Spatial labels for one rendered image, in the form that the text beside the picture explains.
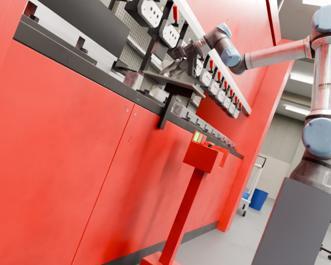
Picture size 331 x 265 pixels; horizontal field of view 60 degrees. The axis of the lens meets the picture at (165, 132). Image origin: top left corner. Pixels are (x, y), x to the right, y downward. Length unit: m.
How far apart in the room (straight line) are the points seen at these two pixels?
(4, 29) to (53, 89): 0.27
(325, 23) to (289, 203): 0.64
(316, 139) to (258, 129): 2.39
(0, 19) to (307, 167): 1.04
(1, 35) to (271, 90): 3.15
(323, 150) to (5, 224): 0.98
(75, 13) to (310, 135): 1.29
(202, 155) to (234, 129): 2.01
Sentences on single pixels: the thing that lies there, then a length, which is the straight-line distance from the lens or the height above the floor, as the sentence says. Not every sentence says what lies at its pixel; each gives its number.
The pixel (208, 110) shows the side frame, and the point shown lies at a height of 1.25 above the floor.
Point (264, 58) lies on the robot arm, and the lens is 1.37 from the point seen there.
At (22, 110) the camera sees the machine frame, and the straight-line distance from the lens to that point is 0.81.
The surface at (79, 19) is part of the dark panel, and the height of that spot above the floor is 1.17.
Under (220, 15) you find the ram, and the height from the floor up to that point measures 1.58.
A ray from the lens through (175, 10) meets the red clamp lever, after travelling 1.41.
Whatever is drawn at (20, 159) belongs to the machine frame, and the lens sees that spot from 0.86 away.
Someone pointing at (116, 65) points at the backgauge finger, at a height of 1.00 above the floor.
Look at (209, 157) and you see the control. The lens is 1.47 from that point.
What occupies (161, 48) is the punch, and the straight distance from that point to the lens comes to 1.47.
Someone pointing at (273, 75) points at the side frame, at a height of 1.85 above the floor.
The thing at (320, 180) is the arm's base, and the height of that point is 0.81.
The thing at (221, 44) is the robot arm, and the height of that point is 1.20.
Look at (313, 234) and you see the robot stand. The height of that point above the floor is 0.62.
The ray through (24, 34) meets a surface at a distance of 0.78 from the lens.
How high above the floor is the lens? 0.75
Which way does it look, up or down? 1 degrees up
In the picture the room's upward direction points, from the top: 21 degrees clockwise
